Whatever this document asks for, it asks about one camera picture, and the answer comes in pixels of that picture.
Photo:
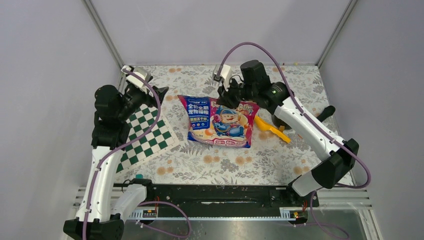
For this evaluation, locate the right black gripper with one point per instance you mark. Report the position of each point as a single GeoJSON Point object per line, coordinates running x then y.
{"type": "Point", "coordinates": [225, 97]}

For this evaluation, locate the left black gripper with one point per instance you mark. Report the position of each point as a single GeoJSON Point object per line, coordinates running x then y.
{"type": "Point", "coordinates": [150, 100]}

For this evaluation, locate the yellow plastic scoop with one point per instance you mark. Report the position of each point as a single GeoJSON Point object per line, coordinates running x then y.
{"type": "Point", "coordinates": [264, 126]}

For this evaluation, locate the pink blue pet food bag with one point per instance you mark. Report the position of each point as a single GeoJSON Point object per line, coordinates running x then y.
{"type": "Point", "coordinates": [214, 124]}

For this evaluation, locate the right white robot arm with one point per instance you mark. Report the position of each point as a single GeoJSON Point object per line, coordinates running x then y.
{"type": "Point", "coordinates": [337, 155]}

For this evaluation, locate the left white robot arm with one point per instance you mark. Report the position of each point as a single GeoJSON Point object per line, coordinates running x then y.
{"type": "Point", "coordinates": [96, 219]}

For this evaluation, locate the black pet bowl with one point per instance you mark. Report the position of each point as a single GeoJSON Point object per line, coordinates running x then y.
{"type": "Point", "coordinates": [280, 124]}

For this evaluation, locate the green white chessboard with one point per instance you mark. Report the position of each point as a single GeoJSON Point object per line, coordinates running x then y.
{"type": "Point", "coordinates": [158, 141]}

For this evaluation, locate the floral table mat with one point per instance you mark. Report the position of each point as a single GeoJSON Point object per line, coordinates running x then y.
{"type": "Point", "coordinates": [269, 160]}

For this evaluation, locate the black marker orange tip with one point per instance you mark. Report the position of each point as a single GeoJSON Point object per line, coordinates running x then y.
{"type": "Point", "coordinates": [326, 113]}

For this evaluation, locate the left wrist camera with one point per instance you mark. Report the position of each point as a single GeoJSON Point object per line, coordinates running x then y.
{"type": "Point", "coordinates": [134, 74]}

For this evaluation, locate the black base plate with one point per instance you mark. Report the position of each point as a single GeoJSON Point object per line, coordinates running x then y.
{"type": "Point", "coordinates": [233, 202]}

